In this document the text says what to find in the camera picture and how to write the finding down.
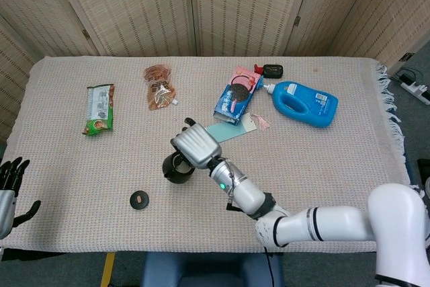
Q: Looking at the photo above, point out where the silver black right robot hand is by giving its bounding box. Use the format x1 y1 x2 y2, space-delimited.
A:
169 117 223 171

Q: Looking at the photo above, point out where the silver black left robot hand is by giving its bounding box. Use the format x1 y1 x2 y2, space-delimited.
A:
0 156 42 239

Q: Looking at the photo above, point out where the black cast iron teapot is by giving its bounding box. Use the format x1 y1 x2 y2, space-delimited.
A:
161 151 196 185

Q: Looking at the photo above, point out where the black teapot lid wooden knob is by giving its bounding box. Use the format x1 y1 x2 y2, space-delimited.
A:
129 190 150 210

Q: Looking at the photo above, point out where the light blue bookmark pink tassel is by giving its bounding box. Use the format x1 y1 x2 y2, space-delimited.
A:
204 113 271 143

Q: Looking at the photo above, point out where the blue cookie box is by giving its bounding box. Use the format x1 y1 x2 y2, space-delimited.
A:
212 82 259 125

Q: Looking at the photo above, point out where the brown spout pouch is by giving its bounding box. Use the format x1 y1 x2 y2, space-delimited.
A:
144 64 179 112

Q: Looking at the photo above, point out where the pink earphone card package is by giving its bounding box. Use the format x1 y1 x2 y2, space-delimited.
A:
229 65 265 91

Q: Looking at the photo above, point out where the woven checked tablecloth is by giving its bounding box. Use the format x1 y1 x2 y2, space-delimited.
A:
5 55 413 255

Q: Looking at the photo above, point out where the black rectangular device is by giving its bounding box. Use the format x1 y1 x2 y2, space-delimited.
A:
261 64 285 79

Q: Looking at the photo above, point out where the green snack bag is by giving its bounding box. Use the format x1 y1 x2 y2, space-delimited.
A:
82 83 116 138

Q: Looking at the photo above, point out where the blue detergent bottle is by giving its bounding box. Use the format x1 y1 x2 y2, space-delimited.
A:
262 80 339 129

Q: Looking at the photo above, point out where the beige woven folding screen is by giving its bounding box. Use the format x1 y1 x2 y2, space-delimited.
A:
0 0 430 143

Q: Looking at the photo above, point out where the white power strip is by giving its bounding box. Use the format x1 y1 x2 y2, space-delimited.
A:
398 68 430 106

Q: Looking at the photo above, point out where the black cable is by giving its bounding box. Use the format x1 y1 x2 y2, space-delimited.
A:
263 248 273 287

